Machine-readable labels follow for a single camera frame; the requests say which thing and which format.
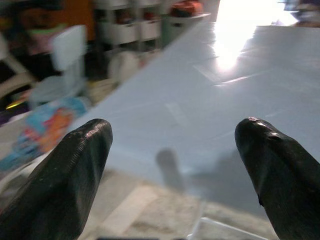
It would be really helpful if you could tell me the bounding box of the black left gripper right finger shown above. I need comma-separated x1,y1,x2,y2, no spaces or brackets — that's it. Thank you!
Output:
234,116,320,240

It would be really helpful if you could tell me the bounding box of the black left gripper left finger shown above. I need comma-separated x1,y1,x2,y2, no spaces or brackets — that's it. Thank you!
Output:
0,118,114,240

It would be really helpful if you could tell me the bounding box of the white storage shelf unit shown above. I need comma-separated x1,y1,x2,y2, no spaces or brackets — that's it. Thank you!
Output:
94,0,166,51

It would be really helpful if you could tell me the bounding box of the colourful blue orange package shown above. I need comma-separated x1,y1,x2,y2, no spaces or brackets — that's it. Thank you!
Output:
0,96,91,172

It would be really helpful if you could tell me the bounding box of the white plastic chair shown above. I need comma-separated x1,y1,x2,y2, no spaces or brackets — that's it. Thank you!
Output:
29,24,88,106

